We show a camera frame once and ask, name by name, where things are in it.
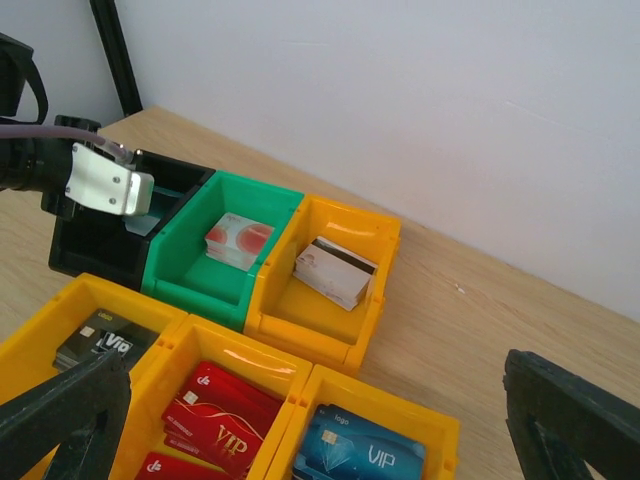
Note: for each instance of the black left rear frame post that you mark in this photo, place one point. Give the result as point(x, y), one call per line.
point(112, 37)

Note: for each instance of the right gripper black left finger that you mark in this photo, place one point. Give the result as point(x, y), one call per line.
point(78, 415)

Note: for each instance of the white striped card stack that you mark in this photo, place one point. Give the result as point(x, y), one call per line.
point(335, 272)

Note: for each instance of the yellow rear bin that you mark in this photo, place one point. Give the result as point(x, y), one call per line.
point(289, 315)

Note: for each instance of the yellow bin with red cards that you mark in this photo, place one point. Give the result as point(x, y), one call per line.
point(195, 340)

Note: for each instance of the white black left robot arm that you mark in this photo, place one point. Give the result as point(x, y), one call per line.
point(35, 156)

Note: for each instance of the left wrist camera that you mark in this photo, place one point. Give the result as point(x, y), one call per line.
point(103, 185)

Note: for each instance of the yellow bin with blue cards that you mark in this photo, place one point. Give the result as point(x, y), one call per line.
point(439, 433)

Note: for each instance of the yellow bin with dark cards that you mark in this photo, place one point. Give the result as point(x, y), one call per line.
point(27, 357)

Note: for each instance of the black bin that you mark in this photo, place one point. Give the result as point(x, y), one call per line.
point(97, 243)

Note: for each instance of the green bin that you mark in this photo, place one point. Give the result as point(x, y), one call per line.
point(206, 259)

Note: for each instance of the teal card stack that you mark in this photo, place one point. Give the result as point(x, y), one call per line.
point(162, 201)

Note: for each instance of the red white card stack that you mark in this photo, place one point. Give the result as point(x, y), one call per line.
point(237, 241)

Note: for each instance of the red VIP card stack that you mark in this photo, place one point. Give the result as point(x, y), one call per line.
point(225, 418)

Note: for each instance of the blue VIP card stack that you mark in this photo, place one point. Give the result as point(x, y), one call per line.
point(339, 444)

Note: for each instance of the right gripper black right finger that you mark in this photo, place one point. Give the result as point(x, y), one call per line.
point(563, 427)

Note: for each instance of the dark VIP card stack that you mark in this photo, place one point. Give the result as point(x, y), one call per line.
point(104, 331)

